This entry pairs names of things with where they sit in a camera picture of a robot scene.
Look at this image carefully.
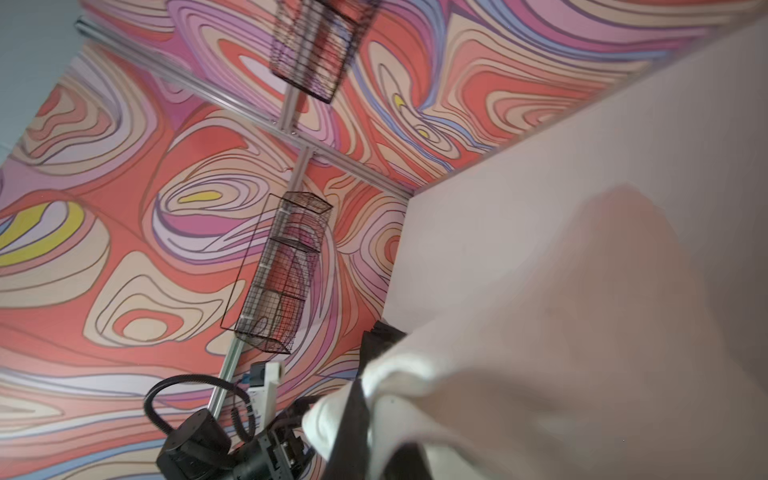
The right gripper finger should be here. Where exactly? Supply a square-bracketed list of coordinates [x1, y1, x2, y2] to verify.
[322, 379, 432, 480]

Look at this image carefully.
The white t shirt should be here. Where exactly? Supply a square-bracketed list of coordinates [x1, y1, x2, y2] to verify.
[302, 186, 767, 479]

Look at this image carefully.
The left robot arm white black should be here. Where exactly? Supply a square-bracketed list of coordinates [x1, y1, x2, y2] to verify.
[156, 409, 315, 480]

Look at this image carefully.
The folded black t shirt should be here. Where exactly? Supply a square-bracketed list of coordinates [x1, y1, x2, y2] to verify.
[357, 321, 407, 377]

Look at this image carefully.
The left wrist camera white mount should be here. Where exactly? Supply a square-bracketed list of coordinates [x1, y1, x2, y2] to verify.
[247, 361, 283, 433]

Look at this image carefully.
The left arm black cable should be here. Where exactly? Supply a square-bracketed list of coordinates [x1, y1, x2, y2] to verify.
[143, 374, 259, 444]

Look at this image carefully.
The black wire basket left wall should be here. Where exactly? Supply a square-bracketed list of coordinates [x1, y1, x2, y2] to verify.
[220, 191, 332, 355]

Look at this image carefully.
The black wire basket wall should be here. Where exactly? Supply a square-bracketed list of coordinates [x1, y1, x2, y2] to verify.
[269, 0, 381, 104]
[220, 191, 332, 355]

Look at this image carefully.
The aluminium frame left post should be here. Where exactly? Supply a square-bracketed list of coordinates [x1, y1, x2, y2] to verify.
[206, 0, 337, 421]

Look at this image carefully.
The black wire basket back wall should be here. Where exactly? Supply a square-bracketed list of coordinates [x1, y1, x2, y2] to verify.
[269, 0, 381, 104]

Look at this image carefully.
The aluminium frame horizontal back bar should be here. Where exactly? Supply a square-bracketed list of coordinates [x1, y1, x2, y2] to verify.
[74, 16, 414, 200]

